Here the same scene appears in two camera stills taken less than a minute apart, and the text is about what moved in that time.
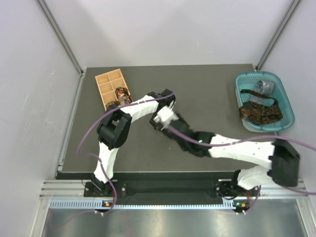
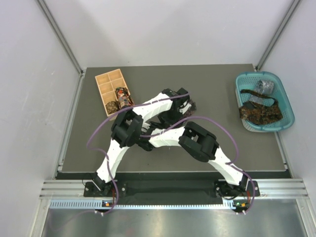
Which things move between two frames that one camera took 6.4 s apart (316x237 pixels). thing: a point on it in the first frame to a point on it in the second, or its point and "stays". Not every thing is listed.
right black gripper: x=166 y=132 to x=153 y=124
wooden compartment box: x=107 y=83 stays
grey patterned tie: x=265 y=88 stays
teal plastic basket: x=248 y=80 stays
